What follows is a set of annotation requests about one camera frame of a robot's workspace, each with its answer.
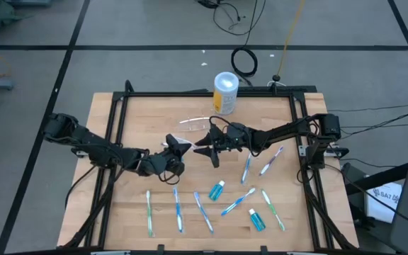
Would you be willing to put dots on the purple toothbrush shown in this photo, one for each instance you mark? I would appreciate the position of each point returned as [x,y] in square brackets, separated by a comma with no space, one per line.
[270,161]

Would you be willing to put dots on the clear plastic organizer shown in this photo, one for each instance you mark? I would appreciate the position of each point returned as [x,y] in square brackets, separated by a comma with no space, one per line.
[193,124]

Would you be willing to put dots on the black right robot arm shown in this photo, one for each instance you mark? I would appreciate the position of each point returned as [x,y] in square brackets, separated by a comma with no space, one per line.
[278,132]

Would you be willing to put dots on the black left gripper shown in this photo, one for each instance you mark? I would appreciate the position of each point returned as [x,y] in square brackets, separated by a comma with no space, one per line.
[158,164]

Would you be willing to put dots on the small black stand knob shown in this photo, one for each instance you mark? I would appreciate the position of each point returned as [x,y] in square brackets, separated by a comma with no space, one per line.
[276,78]

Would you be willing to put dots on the black diagonal beam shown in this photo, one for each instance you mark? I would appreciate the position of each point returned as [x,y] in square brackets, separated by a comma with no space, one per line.
[384,177]

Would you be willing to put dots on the black floor device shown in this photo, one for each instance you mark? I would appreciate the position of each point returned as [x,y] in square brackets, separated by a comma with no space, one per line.
[207,3]

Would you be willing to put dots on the blue toothbrush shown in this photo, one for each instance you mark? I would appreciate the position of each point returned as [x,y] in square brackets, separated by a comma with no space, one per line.
[178,210]
[246,170]
[203,211]
[237,202]

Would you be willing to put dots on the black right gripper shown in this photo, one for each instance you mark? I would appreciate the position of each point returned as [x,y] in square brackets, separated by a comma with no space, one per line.
[232,140]

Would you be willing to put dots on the black aluminium table frame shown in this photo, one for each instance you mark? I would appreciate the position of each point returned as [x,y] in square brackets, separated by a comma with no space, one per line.
[154,94]

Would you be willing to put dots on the white canister with yellow label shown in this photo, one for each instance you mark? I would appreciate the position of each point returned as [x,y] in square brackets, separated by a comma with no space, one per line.
[225,95]

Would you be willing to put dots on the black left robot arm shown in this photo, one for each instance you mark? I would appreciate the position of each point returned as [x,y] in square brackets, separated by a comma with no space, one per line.
[83,136]

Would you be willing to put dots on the green toothbrush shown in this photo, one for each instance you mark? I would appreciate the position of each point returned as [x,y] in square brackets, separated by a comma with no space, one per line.
[272,209]
[149,212]

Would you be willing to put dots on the white printed box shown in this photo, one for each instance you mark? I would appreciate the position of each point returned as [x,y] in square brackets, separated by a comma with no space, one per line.
[381,205]

